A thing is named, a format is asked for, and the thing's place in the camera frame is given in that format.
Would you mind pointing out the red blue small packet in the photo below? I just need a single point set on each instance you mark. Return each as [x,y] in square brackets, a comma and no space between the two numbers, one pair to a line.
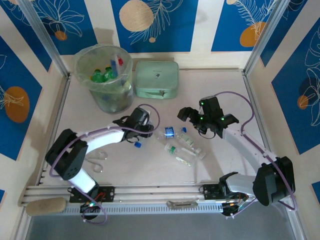
[117,62]

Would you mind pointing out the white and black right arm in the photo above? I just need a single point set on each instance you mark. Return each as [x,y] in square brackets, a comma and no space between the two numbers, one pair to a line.
[245,147]

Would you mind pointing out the mint green zip pouch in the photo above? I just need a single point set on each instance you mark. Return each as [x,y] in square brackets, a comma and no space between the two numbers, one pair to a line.
[156,75]

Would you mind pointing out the clear bottle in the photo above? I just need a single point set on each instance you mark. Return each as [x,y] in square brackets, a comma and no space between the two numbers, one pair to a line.
[188,142]
[137,144]
[175,151]

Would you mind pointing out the aluminium frame post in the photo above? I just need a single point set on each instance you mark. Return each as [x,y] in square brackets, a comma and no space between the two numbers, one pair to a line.
[265,32]
[42,32]

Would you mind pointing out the grey metal panel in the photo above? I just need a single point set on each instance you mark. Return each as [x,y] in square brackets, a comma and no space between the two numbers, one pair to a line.
[162,227]

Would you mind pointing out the green soda bottle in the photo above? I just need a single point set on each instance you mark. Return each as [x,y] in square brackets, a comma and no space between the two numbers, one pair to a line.
[109,74]
[97,77]

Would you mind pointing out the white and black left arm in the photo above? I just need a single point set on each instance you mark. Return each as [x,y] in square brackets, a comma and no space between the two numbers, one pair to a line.
[105,137]

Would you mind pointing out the grey mesh waste bin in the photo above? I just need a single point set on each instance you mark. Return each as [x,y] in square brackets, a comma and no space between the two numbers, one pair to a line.
[115,102]

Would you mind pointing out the flat metal bracket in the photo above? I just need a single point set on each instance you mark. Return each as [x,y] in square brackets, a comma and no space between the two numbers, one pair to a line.
[182,204]

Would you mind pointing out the beige oblong pad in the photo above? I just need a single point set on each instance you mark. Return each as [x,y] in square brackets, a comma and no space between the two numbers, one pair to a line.
[46,206]

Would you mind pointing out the aluminium side rail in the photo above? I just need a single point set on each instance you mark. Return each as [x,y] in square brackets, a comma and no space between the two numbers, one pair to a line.
[262,125]
[57,117]

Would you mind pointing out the long aluminium base rail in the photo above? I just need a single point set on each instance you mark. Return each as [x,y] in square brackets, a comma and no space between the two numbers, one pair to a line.
[155,192]

